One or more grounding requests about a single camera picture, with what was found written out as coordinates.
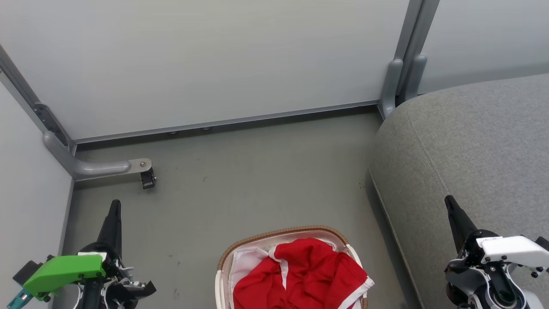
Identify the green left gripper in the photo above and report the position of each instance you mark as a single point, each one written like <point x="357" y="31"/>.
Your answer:
<point x="64" y="270"/>

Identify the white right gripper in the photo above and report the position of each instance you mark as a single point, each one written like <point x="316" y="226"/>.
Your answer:
<point x="510" y="251"/>

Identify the red garment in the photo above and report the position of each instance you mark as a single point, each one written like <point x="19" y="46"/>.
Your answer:
<point x="300" y="274"/>

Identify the grey fabric sofa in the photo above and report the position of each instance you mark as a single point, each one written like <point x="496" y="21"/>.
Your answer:
<point x="472" y="150"/>

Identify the grey tube partition leg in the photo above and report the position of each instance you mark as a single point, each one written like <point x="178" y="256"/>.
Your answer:
<point x="90" y="167"/>

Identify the white basket liner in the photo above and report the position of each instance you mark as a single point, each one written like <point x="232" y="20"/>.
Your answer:
<point x="248" y="264"/>

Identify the woven rim laundry basket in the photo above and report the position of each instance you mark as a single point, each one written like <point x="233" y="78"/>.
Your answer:
<point x="257" y="238"/>

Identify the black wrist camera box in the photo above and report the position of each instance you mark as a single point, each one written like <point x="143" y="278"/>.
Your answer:
<point x="26" y="271"/>

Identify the aluminium partition bottom rail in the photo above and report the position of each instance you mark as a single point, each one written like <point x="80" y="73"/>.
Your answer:
<point x="223" y="121"/>

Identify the grey partition post with bracket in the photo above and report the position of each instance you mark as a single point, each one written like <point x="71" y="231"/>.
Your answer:
<point x="30" y="98"/>

